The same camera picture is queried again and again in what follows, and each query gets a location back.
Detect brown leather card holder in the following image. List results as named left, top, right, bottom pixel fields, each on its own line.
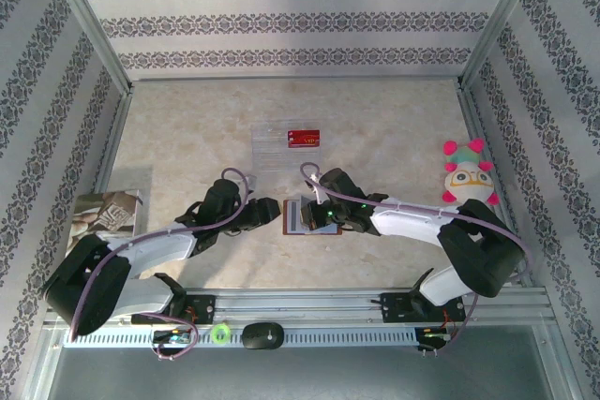
left=282, top=193, right=344, bottom=237

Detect red VIP card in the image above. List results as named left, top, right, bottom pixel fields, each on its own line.
left=286, top=128, right=322, bottom=149

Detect clear acrylic card stand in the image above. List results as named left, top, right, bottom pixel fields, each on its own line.
left=250, top=122, right=324, bottom=172

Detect black computer mouse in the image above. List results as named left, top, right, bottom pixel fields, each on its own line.
left=241, top=321, right=286, bottom=350

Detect beige paperback book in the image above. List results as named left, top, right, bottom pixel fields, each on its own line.
left=69, top=188, right=144, bottom=256

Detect white pink plush toy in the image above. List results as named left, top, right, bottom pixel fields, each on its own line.
left=442, top=138, right=500, bottom=207

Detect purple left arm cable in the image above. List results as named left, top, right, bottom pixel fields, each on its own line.
left=68, top=167, right=250, bottom=363

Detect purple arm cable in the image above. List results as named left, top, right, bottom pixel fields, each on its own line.
left=299, top=162, right=533, bottom=357
left=68, top=167, right=250, bottom=363

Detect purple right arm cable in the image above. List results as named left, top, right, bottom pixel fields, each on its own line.
left=299, top=162, right=533, bottom=357

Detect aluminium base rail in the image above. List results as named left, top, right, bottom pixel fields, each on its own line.
left=44, top=285, right=557, bottom=324

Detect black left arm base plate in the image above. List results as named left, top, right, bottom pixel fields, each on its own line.
left=171, top=294, right=217, bottom=326

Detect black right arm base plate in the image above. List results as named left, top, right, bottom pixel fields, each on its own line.
left=379, top=291, right=465, bottom=321

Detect perforated metal cable tray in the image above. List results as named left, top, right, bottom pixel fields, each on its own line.
left=63, top=327, right=418, bottom=349

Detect green tape ring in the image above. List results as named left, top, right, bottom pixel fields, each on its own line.
left=209, top=322, right=232, bottom=344

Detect aluminium rear rail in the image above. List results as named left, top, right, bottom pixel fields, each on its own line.
left=130, top=75, right=463, bottom=85

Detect aluminium side rail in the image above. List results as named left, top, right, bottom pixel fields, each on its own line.
left=91, top=90, right=135, bottom=195
left=457, top=83, right=538, bottom=289

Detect aluminium frame post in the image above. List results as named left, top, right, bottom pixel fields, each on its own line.
left=461, top=0, right=552, bottom=90
left=39, top=0, right=133, bottom=96

